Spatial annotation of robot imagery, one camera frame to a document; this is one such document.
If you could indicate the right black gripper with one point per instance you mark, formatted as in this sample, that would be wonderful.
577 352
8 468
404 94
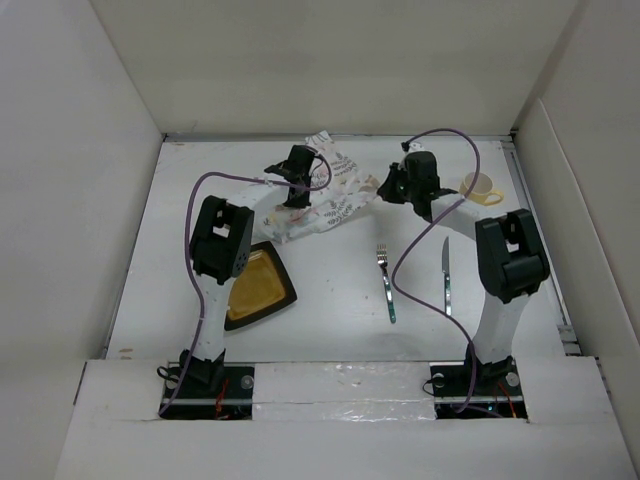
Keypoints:
387 190

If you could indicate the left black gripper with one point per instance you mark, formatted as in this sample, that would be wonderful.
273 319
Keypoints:
299 203

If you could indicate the floral animal print cloth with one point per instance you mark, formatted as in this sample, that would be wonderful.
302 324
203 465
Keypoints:
350 189

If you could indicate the square black yellow plate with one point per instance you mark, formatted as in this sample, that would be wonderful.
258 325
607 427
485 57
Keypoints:
263 289

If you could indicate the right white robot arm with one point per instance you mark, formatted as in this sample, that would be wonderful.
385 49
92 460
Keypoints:
511 259

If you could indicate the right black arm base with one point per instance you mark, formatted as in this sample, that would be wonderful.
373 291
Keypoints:
495 393

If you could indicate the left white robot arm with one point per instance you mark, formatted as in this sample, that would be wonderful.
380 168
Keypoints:
217 247

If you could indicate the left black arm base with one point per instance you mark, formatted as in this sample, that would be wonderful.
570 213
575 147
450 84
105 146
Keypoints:
230 399

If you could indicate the yellow ceramic mug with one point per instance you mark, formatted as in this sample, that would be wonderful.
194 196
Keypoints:
480 189

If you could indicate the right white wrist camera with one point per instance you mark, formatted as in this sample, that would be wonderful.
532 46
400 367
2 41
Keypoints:
412 147

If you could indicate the silver fork teal handle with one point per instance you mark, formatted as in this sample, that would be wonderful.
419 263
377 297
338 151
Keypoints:
382 262

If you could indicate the silver knife teal handle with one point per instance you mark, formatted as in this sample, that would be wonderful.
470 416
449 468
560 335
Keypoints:
445 266

